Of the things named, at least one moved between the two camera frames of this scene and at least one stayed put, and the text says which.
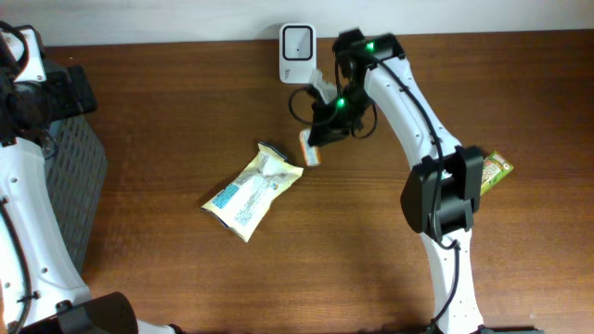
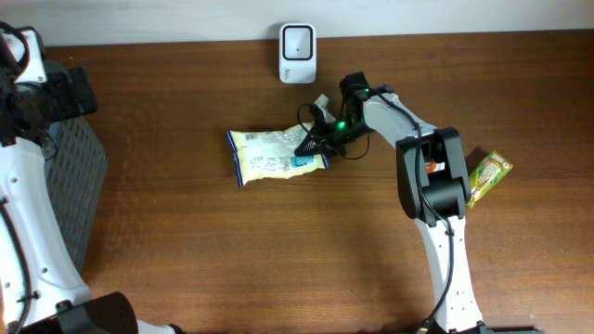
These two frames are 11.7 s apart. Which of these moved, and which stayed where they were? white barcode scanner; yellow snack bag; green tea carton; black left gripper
Moved: yellow snack bag
Stayed: green tea carton; white barcode scanner; black left gripper
